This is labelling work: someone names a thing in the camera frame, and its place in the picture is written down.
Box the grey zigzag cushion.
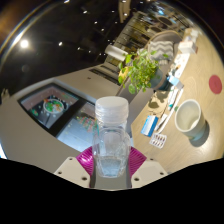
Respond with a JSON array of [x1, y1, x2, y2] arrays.
[[148, 39, 174, 63]]

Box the clear bottle with white cap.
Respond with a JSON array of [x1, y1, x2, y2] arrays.
[[91, 95, 132, 179]]

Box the small blue and white box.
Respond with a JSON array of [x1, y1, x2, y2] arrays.
[[166, 74, 184, 91]]

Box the white mug with green print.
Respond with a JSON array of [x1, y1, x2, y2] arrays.
[[174, 98, 208, 141]]

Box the ceiling lights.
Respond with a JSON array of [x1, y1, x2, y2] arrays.
[[18, 0, 134, 54]]

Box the pill blister pack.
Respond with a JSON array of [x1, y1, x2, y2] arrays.
[[148, 132, 168, 150]]

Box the green potted plant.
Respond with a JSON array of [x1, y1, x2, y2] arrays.
[[117, 48, 164, 95]]

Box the white and orange box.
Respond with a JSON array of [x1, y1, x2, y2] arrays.
[[177, 40, 198, 55]]

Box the beige curved sofa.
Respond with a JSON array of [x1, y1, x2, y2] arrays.
[[114, 29, 184, 134]]

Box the flat round red coaster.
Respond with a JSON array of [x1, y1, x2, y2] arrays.
[[208, 74, 223, 95]]

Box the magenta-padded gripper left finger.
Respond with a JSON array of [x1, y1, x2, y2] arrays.
[[53, 146, 96, 189]]

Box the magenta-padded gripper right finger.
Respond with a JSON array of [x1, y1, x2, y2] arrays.
[[126, 146, 169, 189]]

